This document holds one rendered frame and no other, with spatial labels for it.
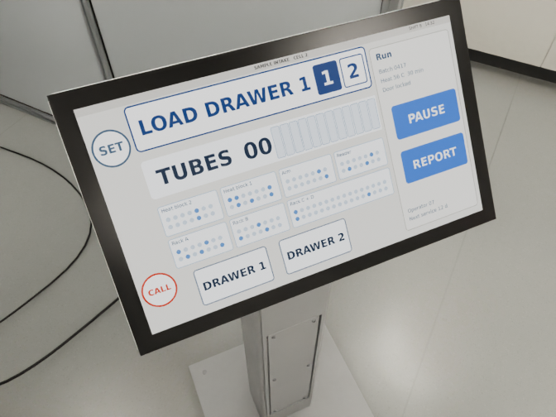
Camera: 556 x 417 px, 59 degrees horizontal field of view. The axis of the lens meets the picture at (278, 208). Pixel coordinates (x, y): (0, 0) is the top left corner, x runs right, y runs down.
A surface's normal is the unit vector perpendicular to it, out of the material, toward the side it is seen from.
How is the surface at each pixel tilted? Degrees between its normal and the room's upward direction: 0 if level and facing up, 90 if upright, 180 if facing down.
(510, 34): 90
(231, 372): 5
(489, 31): 90
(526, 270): 0
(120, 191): 50
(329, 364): 5
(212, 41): 90
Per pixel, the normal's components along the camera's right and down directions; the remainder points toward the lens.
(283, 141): 0.30, 0.14
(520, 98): 0.00, -0.63
